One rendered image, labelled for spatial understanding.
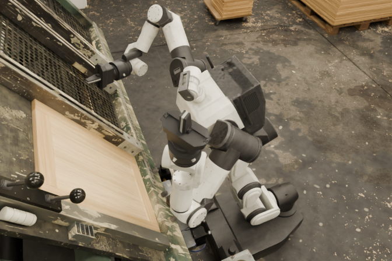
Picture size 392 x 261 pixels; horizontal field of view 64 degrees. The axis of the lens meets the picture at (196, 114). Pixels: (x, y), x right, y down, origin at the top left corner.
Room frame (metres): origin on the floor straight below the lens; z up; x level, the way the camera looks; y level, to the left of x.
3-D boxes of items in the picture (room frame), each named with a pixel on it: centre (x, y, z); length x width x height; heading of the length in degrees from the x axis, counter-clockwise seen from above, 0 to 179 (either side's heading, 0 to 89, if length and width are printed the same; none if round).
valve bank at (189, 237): (0.80, 0.07, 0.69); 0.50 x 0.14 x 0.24; 22
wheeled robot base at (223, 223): (1.03, -0.37, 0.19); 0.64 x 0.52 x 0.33; 112
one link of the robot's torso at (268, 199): (1.05, -0.40, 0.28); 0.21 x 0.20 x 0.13; 112
